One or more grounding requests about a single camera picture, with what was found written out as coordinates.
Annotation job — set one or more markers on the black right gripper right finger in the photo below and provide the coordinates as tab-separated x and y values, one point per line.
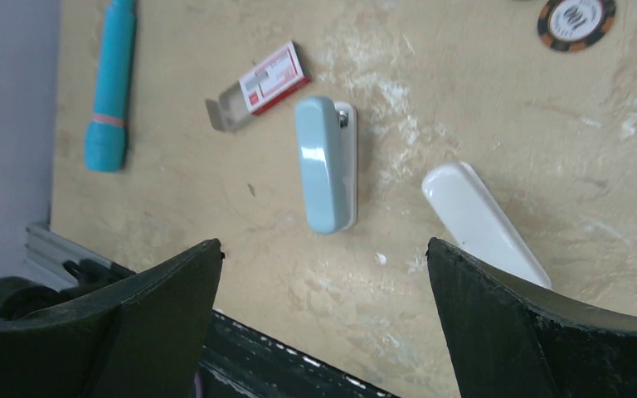
508	337

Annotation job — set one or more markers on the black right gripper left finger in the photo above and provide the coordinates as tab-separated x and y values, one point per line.
139	337

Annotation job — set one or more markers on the white stapler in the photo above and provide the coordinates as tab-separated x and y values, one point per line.
478	224

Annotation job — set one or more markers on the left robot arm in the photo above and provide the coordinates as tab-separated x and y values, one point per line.
20	297

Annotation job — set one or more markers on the teal flashlight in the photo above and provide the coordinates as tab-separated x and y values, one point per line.
106	137

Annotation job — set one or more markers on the red white staple box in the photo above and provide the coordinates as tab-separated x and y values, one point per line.
268	83

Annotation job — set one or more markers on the orange black poker chip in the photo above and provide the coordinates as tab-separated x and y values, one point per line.
574	25

